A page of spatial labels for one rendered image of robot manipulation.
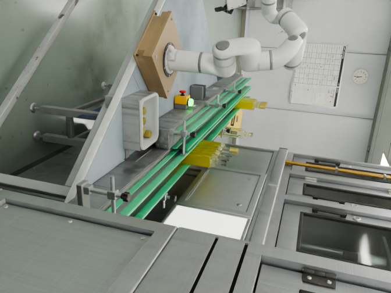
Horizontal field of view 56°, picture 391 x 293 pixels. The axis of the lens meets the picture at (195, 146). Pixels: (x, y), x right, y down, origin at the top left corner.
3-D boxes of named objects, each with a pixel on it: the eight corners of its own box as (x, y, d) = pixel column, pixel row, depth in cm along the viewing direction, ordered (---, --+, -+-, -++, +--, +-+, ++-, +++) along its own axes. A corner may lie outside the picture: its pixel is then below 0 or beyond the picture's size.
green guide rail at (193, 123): (172, 134, 174) (188, 136, 172) (172, 132, 174) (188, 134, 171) (243, 78, 331) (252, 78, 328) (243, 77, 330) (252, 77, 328)
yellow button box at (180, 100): (173, 107, 209) (185, 109, 207) (173, 95, 207) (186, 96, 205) (178, 105, 216) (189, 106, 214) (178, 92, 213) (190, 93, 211)
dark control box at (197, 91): (189, 98, 234) (202, 99, 232) (189, 85, 231) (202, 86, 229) (193, 95, 241) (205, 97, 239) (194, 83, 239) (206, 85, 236)
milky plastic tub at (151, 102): (124, 149, 157) (142, 152, 155) (122, 97, 149) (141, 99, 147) (141, 136, 173) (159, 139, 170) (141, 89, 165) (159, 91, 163)
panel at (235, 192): (130, 267, 125) (227, 292, 116) (130, 260, 124) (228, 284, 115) (205, 168, 206) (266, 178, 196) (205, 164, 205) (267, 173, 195)
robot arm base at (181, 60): (159, 60, 160) (193, 63, 155) (166, 36, 163) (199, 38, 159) (169, 78, 174) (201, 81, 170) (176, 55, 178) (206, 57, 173)
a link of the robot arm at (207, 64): (200, 78, 168) (234, 82, 164) (195, 58, 157) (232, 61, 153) (205, 63, 173) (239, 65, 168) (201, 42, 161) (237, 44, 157)
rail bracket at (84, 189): (63, 218, 117) (126, 232, 111) (58, 170, 112) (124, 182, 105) (72, 211, 122) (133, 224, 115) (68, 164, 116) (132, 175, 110)
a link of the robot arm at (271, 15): (280, 15, 166) (257, -10, 177) (278, 37, 177) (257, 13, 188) (296, 8, 167) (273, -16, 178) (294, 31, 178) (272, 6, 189)
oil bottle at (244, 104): (228, 107, 290) (264, 111, 282) (228, 100, 288) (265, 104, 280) (230, 106, 295) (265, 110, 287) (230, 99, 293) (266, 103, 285)
